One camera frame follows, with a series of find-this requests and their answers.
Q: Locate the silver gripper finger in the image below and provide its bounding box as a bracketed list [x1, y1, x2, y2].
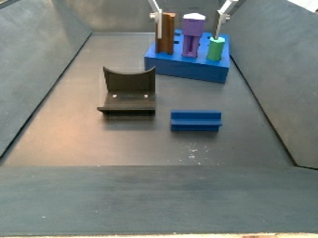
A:
[212, 0, 239, 39]
[148, 0, 163, 39]

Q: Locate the blue star prism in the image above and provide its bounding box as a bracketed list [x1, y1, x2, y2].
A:
[169, 110, 221, 131]

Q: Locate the blue peg board base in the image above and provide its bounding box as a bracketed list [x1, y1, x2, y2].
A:
[144, 30, 229, 84]

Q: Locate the dark grey curved fixture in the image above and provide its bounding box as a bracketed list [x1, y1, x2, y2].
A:
[97, 68, 156, 114]

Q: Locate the purple peg block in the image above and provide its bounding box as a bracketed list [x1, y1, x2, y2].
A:
[181, 13, 205, 58]

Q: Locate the brown peg block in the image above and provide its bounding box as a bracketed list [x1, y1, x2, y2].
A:
[155, 12, 175, 55]

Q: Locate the green hexagonal peg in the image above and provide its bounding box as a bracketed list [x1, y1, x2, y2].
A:
[205, 37, 224, 61]

